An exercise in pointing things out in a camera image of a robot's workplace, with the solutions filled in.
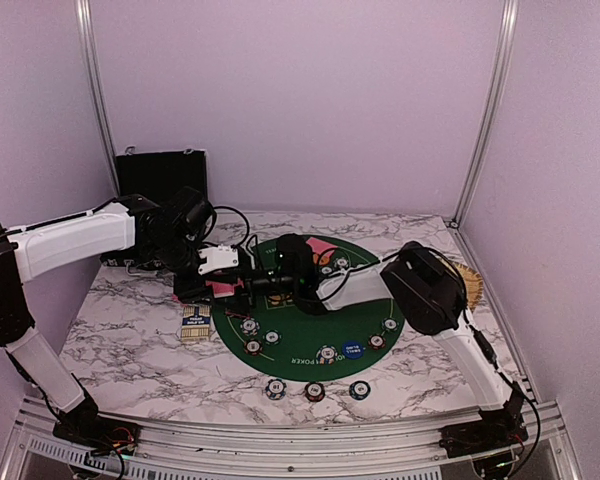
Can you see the blue small blind button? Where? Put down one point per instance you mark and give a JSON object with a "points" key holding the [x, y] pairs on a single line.
{"points": [[352, 350]]}

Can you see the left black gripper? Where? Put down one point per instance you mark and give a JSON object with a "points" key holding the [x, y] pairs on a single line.
{"points": [[192, 292]]}

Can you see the black red triangle marker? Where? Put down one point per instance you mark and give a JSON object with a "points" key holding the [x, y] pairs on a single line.
{"points": [[238, 316]]}

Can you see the red back card deck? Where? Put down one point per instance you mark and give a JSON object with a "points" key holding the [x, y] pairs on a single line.
{"points": [[219, 290]]}

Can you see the aluminium front rail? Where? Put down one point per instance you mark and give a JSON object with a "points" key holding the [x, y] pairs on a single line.
{"points": [[399, 449]]}

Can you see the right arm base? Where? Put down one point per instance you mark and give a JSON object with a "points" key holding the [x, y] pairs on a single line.
{"points": [[494, 430]]}

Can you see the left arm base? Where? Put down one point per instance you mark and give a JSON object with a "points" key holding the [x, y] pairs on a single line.
{"points": [[86, 426]]}

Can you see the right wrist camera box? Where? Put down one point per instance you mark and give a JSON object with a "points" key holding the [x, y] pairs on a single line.
{"points": [[295, 258]]}

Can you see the right aluminium frame post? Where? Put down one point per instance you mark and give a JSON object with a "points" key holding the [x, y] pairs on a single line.
{"points": [[500, 71]]}

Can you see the teal chip stack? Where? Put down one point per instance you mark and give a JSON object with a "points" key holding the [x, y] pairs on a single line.
{"points": [[359, 390]]}

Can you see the brown chip stack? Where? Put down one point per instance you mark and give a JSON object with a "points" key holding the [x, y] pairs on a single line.
{"points": [[314, 391]]}

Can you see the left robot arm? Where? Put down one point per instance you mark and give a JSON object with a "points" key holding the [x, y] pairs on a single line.
{"points": [[30, 254]]}

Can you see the blue white chip stack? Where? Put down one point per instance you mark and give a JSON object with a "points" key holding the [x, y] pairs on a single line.
{"points": [[275, 389]]}

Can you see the black poker chip case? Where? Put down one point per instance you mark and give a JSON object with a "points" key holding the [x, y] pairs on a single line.
{"points": [[162, 175]]}

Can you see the aluminium frame post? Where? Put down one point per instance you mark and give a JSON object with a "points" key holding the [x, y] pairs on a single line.
{"points": [[88, 42], [500, 71]]}

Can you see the left aluminium frame post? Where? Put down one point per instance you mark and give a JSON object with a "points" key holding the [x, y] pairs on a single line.
{"points": [[88, 42]]}

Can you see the blue gold card box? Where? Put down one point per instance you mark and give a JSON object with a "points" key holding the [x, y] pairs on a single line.
{"points": [[196, 323]]}

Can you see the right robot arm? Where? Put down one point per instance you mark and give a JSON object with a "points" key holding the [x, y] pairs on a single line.
{"points": [[426, 287]]}

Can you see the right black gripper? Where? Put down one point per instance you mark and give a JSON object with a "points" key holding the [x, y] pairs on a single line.
{"points": [[245, 297]]}

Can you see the round green poker mat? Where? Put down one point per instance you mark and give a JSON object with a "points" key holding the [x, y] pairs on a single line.
{"points": [[294, 358]]}

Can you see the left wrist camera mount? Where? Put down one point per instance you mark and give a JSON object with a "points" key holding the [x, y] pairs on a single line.
{"points": [[217, 258]]}

